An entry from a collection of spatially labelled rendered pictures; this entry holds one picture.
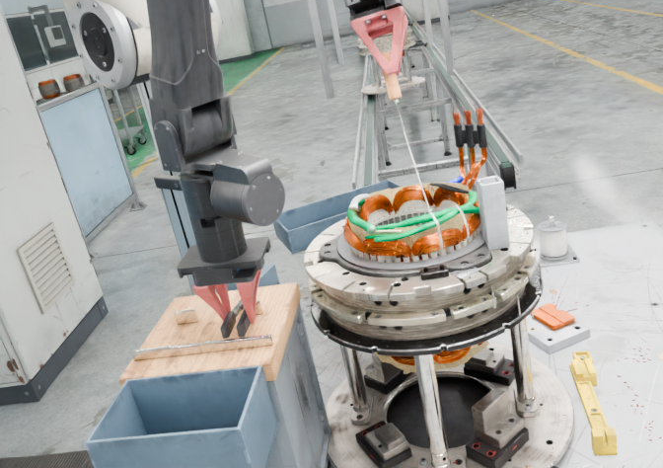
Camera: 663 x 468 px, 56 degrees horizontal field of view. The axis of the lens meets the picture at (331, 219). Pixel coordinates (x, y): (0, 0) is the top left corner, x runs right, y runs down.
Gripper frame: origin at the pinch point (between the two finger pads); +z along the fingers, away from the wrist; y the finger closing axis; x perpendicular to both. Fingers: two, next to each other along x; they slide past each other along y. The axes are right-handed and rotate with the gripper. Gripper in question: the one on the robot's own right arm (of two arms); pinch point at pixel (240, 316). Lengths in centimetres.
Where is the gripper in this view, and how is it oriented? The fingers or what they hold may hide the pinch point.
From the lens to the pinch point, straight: 80.7
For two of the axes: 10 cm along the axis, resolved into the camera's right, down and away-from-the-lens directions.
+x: 0.9, -4.0, 9.1
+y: 9.8, -1.1, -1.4
